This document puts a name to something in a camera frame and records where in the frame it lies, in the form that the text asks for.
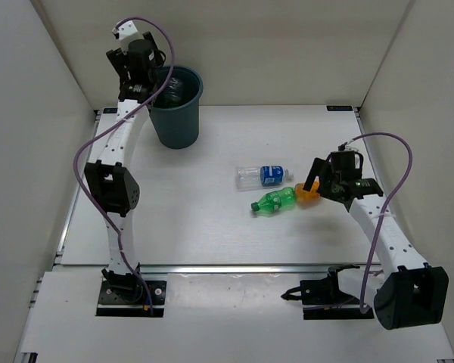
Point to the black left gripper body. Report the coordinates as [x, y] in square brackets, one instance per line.
[158, 63]

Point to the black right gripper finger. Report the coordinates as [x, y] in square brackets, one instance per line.
[316, 174]
[324, 190]

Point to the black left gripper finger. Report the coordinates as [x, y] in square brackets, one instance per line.
[157, 52]
[118, 61]

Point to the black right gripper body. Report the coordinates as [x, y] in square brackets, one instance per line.
[331, 178]

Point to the clear bottle green label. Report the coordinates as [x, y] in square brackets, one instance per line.
[173, 93]

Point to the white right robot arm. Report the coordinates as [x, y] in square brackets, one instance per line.
[410, 292]

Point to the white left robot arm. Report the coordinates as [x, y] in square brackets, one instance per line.
[109, 180]

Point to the dark teal plastic bin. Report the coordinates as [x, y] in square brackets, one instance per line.
[178, 127]

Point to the orange plastic drink bottle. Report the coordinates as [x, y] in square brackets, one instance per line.
[306, 198]

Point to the green plastic soda bottle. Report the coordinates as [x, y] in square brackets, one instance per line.
[274, 202]

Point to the clear bottle blue label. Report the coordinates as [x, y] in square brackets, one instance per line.
[258, 177]

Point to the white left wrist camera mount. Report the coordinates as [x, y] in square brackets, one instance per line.
[125, 34]

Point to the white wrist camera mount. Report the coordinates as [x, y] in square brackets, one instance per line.
[125, 34]
[346, 146]

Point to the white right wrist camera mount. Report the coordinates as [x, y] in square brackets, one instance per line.
[346, 146]

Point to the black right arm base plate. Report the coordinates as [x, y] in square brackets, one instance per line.
[322, 300]

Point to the aluminium front table rail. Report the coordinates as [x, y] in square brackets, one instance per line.
[231, 269]

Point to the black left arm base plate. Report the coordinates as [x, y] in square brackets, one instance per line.
[114, 304]

